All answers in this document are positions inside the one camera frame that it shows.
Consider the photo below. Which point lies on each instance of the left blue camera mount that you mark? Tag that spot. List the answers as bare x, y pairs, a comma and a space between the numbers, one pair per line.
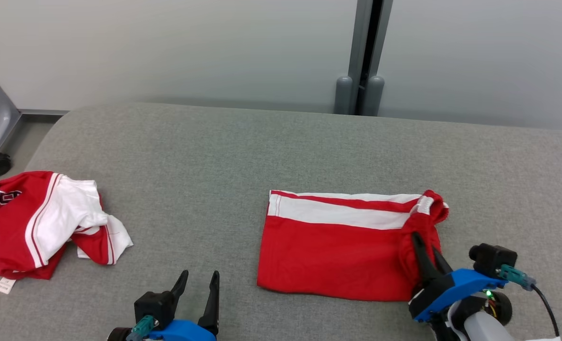
181, 331

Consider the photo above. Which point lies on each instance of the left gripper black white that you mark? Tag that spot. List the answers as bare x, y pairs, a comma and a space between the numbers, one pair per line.
119, 335

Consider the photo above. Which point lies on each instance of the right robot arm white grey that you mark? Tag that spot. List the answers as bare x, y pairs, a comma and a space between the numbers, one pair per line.
486, 329

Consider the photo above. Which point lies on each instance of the red white basketball jersey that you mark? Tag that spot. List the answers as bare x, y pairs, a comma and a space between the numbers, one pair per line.
15, 227

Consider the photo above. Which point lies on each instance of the red white basketball shorts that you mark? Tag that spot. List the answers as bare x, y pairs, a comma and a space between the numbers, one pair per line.
333, 255

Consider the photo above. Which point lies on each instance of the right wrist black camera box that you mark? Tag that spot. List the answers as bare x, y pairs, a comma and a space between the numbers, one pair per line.
494, 260

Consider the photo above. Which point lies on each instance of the right blue camera mount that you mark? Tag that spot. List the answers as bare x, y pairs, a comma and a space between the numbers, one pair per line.
460, 282

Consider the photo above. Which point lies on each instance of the grey cylindrical bumper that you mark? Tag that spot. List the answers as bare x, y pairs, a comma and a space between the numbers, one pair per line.
374, 97
343, 97

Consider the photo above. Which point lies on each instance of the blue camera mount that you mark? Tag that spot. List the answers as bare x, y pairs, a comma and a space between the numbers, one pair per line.
181, 331
460, 282

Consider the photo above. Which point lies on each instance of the grey metal vertical post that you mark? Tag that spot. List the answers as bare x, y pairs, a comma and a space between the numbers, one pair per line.
356, 47

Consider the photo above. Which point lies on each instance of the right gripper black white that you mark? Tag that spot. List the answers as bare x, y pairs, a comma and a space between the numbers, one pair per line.
501, 308

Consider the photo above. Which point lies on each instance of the grey metal floor rail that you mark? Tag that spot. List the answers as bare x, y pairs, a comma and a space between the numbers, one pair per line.
44, 112

